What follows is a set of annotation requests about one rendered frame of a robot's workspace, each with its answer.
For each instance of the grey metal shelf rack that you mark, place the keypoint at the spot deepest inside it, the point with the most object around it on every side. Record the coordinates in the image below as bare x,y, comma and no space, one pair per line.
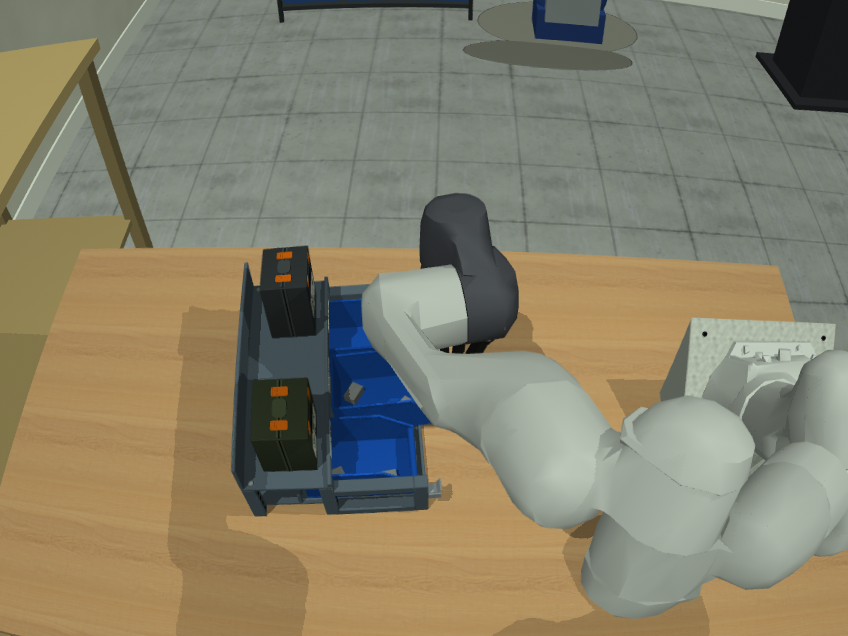
261,357

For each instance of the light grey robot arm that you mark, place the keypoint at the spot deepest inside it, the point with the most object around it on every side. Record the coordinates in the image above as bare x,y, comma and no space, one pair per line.
667,493

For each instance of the blue bin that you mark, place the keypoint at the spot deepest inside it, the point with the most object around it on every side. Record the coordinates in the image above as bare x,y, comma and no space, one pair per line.
381,384
372,443
346,334

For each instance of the dark green case with orange latches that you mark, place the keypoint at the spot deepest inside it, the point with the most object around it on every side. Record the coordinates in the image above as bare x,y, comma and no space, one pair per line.
283,424

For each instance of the black hard case with orange latches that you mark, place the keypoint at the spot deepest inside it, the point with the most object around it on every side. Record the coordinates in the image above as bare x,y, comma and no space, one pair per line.
287,291

